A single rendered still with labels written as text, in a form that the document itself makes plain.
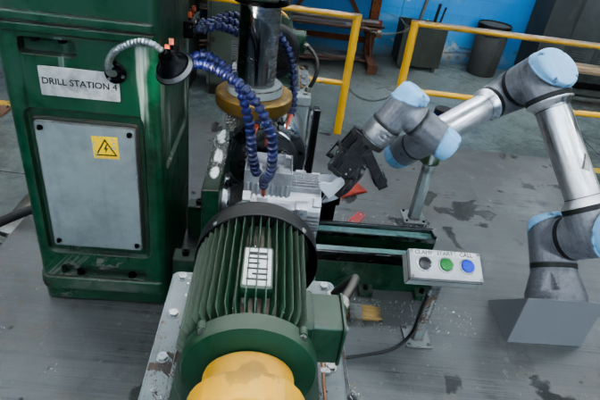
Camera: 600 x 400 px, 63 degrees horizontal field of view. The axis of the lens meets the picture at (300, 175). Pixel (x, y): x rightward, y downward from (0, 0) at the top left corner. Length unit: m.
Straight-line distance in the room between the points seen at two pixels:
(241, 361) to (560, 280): 1.03
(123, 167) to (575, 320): 1.16
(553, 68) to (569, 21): 5.11
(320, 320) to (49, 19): 0.71
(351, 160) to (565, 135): 0.55
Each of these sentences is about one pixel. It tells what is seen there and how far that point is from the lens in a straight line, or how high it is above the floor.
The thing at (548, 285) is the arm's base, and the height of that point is 0.96.
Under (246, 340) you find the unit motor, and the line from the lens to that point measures 0.56.
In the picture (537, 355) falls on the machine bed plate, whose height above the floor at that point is 0.80.
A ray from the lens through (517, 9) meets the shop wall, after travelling 6.72.
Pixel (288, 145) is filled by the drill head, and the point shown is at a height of 1.09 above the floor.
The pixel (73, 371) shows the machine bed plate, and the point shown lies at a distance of 1.25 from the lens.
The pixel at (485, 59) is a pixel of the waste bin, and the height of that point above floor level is 0.22.
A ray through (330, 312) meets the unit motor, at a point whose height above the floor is 1.31.
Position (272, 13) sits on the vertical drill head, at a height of 1.52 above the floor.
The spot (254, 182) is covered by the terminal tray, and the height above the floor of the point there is 1.11.
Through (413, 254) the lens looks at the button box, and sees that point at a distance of 1.15.
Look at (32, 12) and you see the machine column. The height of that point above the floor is 1.51.
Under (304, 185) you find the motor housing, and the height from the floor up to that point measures 1.10.
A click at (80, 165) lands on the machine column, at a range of 1.13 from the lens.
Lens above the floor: 1.77
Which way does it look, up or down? 31 degrees down
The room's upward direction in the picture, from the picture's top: 8 degrees clockwise
